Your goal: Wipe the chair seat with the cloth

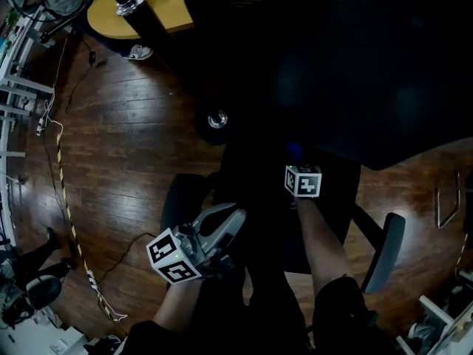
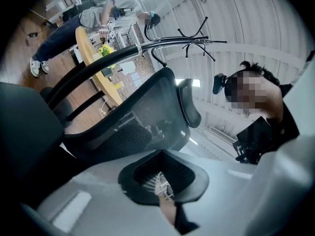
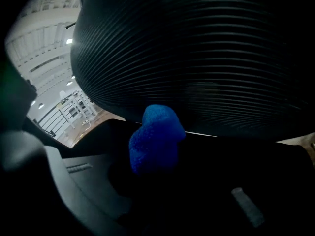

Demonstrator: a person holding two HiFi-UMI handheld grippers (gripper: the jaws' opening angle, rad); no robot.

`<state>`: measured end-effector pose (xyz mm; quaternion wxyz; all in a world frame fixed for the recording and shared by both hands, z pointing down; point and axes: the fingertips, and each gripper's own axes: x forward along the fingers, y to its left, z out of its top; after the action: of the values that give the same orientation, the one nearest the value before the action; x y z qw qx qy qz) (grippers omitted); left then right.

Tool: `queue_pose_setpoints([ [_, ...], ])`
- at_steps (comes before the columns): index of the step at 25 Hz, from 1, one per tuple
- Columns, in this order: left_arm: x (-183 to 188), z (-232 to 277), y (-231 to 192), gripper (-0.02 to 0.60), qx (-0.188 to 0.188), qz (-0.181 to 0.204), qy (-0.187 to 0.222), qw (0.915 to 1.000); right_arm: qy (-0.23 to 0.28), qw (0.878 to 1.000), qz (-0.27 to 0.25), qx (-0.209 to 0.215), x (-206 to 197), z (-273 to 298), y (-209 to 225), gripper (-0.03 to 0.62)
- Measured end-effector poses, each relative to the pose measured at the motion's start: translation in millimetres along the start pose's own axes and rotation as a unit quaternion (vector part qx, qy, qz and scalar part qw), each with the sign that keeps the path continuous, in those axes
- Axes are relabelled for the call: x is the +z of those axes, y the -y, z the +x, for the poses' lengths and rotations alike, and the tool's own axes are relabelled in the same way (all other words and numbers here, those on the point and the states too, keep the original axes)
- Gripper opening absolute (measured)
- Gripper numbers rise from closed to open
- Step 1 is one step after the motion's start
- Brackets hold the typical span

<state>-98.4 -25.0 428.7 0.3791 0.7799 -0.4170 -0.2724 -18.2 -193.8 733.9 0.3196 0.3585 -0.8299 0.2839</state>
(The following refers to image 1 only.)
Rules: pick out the black office chair seat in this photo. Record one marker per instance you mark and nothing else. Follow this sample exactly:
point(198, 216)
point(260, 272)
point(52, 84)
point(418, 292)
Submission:
point(258, 198)

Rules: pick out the person's right forearm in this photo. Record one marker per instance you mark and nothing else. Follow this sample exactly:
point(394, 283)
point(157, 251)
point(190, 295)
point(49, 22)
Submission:
point(321, 246)

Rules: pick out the white metal-frame desk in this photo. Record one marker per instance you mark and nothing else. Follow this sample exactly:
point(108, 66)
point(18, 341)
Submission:
point(22, 87)

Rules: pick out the grey black office chair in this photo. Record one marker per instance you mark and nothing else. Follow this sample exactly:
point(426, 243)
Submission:
point(44, 292)

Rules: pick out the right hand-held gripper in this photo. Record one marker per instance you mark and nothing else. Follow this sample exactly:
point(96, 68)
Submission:
point(305, 183)

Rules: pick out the yellow black striped tape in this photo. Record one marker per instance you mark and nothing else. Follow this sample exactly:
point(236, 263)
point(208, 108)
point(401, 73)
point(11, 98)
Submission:
point(68, 213)

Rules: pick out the person's black clothing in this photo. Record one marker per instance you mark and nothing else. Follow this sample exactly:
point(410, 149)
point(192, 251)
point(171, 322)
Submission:
point(258, 327)

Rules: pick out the oval wooden table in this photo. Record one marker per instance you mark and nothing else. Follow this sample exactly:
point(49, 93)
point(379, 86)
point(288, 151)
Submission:
point(107, 20)

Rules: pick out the white shelf frame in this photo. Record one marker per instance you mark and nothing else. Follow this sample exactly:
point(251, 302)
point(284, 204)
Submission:
point(436, 309)

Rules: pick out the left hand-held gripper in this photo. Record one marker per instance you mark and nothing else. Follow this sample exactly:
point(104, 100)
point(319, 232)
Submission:
point(162, 248)

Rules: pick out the black coat rack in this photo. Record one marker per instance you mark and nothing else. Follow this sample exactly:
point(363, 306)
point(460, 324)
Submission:
point(144, 28)

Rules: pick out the black chair armrest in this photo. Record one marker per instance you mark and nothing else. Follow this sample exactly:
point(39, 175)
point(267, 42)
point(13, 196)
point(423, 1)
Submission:
point(181, 198)
point(388, 250)

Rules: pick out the black cantilever chair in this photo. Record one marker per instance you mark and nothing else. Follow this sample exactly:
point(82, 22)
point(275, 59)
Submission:
point(467, 198)

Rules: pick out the person's left forearm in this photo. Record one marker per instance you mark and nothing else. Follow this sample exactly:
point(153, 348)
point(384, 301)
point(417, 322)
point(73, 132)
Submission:
point(177, 301)

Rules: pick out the white power strip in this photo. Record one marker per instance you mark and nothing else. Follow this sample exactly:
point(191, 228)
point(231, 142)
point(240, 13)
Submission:
point(91, 280)
point(40, 127)

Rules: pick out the white storage box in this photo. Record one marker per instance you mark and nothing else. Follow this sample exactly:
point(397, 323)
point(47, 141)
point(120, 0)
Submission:
point(44, 340)

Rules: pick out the round chrome knob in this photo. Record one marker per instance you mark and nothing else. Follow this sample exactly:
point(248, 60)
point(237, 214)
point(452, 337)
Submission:
point(217, 120)

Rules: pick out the blue fleece cloth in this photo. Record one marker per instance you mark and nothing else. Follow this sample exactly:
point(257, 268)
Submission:
point(295, 151)

